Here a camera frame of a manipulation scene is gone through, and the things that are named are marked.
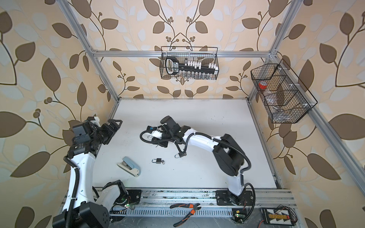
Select black padlock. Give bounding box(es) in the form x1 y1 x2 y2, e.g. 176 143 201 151
151 158 165 164
175 153 187 159

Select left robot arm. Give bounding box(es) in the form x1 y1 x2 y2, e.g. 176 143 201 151
52 116 127 228

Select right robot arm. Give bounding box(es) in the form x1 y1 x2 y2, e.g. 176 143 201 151
139 116 253 206

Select black white tool in basket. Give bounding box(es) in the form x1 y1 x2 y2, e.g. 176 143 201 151
164 57 219 75

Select red orange pliers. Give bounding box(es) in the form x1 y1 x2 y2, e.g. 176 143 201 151
169 202 202 228

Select red cap item in basket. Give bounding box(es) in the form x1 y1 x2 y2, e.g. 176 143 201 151
258 81 268 91

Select black power board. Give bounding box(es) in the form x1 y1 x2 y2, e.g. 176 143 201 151
260 206 298 226

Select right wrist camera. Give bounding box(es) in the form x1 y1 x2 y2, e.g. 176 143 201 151
146 125 163 140

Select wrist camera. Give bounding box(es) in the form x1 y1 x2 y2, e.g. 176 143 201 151
86 116 101 127
146 125 163 140

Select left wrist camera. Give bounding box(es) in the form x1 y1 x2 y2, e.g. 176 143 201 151
86 116 101 127

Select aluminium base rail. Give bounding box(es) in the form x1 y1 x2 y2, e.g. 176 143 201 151
110 188 297 218

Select back wire basket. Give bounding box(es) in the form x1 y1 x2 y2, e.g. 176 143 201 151
159 46 220 80

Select wire basket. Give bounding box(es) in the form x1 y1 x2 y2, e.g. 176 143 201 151
159 46 220 80
251 59 317 124

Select right wire basket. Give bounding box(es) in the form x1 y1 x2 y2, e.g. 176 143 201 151
251 59 317 124

